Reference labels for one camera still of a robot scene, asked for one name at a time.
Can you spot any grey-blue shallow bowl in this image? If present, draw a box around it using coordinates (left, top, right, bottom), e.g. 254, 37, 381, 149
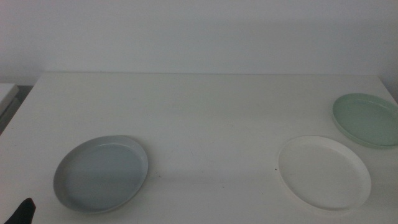
52, 134, 149, 214

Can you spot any white shallow bowl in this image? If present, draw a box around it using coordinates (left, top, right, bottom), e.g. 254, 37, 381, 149
278, 135, 373, 212

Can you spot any pale green shallow bowl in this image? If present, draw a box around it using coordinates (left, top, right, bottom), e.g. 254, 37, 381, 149
331, 92, 398, 149

